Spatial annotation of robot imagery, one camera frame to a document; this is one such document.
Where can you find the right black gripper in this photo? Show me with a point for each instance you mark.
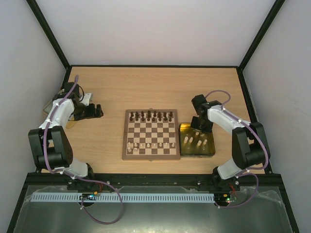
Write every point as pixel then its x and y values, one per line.
pixel 198 123

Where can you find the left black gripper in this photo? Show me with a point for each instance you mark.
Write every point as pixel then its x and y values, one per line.
pixel 92 114

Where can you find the gold metal tin tray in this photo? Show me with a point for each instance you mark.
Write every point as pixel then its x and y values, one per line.
pixel 195 143

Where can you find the wooden chess board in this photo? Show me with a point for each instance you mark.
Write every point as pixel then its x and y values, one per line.
pixel 151 134

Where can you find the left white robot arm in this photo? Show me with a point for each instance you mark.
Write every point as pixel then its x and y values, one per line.
pixel 49 144

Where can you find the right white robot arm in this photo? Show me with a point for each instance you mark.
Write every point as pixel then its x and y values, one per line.
pixel 249 148

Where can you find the silver metal tin lid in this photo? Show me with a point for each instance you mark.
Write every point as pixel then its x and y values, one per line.
pixel 49 106

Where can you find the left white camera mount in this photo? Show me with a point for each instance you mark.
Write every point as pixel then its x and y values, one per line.
pixel 87 99

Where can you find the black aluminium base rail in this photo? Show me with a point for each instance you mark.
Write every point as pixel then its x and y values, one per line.
pixel 203 182

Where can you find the grey slotted cable duct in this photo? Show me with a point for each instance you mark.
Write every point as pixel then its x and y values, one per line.
pixel 126 198

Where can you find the left black frame post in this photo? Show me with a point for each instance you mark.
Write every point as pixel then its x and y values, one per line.
pixel 48 32

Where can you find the black frame post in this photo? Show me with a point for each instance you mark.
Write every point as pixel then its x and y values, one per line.
pixel 261 33
pixel 48 32

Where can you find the right black frame post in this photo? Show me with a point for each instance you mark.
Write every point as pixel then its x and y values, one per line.
pixel 261 33

